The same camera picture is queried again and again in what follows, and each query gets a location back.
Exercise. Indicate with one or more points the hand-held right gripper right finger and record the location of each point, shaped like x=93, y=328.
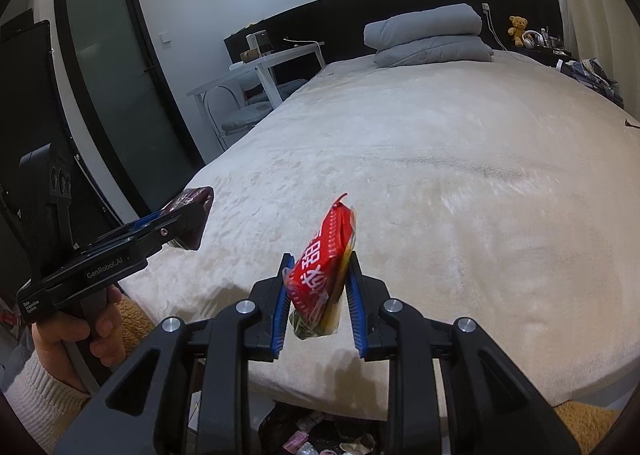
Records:
x=356, y=315

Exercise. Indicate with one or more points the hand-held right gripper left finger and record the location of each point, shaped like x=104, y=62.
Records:
x=281, y=320

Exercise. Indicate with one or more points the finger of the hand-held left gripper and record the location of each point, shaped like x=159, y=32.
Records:
x=170, y=230
x=150, y=222

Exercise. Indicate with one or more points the dark brown wrapper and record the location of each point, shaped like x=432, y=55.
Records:
x=192, y=215

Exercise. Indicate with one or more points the red and yellow snack packet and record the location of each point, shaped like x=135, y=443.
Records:
x=320, y=265

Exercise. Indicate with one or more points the black waste bin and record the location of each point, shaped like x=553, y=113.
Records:
x=320, y=430

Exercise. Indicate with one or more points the person's left forearm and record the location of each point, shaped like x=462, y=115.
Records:
x=35, y=405

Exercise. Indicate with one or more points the person's left hand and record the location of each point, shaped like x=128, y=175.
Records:
x=60, y=335

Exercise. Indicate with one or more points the chair with grey cushion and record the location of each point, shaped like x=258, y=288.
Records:
x=245, y=119

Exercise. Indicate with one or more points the dark framed glass door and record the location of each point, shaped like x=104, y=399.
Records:
x=120, y=85

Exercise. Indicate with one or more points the small cardboard box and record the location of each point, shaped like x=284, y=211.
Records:
x=248, y=55

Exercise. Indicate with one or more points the white table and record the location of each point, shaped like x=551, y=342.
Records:
x=270, y=60

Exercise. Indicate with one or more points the white tabletop appliance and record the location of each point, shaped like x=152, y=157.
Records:
x=257, y=41

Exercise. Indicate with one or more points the orange fleece blanket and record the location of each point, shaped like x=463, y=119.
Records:
x=585, y=420

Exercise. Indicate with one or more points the black headboard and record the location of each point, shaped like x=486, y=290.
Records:
x=350, y=15

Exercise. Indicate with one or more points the grey folded quilt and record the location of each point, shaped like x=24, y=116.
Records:
x=425, y=22

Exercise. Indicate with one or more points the black nightstand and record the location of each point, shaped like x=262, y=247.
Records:
x=550, y=55

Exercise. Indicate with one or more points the yellow teddy bear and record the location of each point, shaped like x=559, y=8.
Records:
x=517, y=30

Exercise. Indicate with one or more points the white headphones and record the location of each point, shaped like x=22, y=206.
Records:
x=533, y=38

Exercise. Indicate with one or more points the checked cloth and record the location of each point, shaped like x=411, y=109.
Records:
x=595, y=77

